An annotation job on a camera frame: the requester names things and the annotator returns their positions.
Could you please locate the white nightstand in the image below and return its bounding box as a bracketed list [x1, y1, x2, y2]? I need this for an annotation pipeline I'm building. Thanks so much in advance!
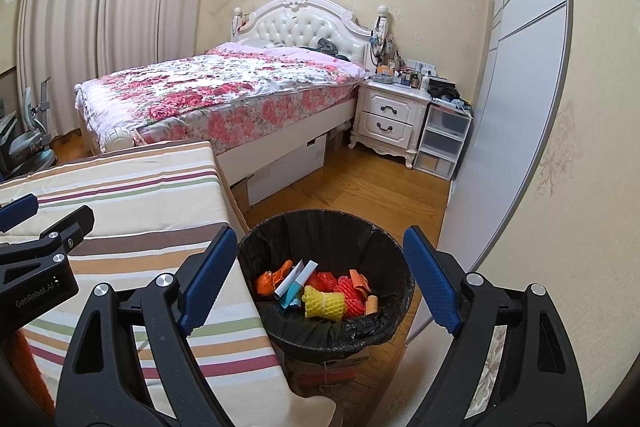
[349, 77, 432, 170]

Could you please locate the teal and white packet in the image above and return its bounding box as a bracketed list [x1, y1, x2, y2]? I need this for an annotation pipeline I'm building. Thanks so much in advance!
[272, 259, 319, 310]

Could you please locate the cardboard box with red print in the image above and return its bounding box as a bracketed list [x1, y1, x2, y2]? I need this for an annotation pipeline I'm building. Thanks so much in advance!
[287, 342, 371, 400]

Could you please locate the yellow foam net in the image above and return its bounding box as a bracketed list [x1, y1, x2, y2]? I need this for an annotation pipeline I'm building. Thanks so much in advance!
[301, 285, 347, 320]

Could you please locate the orange-red plastic bag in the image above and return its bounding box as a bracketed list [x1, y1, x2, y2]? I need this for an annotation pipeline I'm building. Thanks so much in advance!
[306, 271, 337, 292]

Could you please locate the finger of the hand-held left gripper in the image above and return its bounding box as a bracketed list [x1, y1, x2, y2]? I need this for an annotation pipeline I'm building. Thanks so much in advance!
[0, 194, 40, 233]
[0, 205, 96, 268]

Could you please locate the black bag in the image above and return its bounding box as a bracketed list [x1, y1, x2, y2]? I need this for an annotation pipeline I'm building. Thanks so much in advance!
[429, 79, 471, 105]

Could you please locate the floral blanket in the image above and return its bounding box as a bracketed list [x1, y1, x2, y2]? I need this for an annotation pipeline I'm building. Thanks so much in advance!
[75, 41, 368, 148]

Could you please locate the white sliding wardrobe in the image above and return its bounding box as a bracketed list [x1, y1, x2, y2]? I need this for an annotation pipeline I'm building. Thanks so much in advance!
[435, 0, 573, 348]

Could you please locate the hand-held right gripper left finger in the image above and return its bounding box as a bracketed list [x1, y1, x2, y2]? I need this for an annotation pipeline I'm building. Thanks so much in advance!
[55, 226, 239, 427]

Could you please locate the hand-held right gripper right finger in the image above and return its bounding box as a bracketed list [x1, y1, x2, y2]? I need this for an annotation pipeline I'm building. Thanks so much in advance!
[402, 225, 587, 427]

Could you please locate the white cardboard box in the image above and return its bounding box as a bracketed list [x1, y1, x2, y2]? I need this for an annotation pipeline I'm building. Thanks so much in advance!
[246, 138, 328, 208]

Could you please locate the clear plastic drawer unit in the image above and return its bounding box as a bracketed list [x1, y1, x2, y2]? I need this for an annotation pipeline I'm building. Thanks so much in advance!
[414, 103, 473, 182]

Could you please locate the dark clothing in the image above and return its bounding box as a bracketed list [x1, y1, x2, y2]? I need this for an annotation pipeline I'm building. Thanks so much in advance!
[316, 38, 351, 60]

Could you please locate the group of small bottles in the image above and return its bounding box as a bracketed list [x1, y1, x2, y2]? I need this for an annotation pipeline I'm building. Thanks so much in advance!
[370, 34, 436, 88]

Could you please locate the orange printed plastic bag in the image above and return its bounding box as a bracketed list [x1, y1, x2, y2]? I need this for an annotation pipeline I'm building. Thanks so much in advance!
[254, 259, 293, 298]

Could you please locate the red-orange foam net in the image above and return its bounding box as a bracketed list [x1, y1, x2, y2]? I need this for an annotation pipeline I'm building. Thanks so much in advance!
[332, 276, 368, 319]

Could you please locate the grey desk chair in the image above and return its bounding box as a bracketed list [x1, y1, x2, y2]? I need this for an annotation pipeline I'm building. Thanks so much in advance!
[7, 79, 56, 172]

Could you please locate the white tufted bed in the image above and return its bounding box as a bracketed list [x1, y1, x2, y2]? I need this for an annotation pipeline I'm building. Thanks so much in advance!
[75, 0, 373, 208]

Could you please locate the orange cloth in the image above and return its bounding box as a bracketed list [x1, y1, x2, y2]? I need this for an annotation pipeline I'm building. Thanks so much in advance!
[10, 327, 56, 418]

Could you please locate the trash bin with black bag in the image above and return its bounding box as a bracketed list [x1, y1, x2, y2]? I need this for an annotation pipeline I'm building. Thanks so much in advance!
[236, 208, 417, 364]

